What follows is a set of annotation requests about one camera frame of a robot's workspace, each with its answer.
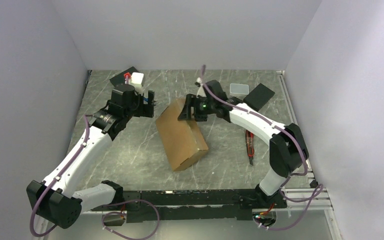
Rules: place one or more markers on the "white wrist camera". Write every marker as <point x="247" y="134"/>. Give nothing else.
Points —
<point x="201" y="90"/>
<point x="135" y="79"/>

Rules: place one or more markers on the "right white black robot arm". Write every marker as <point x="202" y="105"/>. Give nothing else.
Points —
<point x="287" y="147"/>

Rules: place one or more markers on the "brown cardboard express box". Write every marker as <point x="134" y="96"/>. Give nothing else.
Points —
<point x="183" y="141"/>

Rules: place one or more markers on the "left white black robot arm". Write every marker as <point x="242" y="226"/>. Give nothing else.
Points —
<point x="56" y="198"/>

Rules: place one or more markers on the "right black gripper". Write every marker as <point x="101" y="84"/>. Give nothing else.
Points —
<point x="185" y="113"/>

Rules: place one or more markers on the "left black foam block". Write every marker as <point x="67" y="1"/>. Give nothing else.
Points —
<point x="120" y="78"/>

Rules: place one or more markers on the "black foam block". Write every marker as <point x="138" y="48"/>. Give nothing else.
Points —
<point x="120" y="78"/>
<point x="258" y="97"/>

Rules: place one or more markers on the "aluminium frame rail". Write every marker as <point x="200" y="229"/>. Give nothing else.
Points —
<point x="56" y="200"/>

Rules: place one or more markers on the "right black foam block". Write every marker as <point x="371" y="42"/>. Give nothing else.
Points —
<point x="258" y="97"/>

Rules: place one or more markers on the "red black utility knife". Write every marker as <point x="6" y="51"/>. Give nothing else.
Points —
<point x="249" y="141"/>

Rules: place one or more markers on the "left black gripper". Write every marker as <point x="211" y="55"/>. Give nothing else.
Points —
<point x="146" y="110"/>

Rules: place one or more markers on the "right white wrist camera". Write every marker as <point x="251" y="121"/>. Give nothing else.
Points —
<point x="201" y="90"/>

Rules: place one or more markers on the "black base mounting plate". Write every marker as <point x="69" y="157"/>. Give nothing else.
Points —
<point x="164" y="205"/>

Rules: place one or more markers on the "translucent white plastic box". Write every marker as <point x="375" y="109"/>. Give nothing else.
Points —
<point x="239" y="90"/>

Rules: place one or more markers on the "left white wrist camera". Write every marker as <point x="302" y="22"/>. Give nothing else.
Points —
<point x="135" y="79"/>

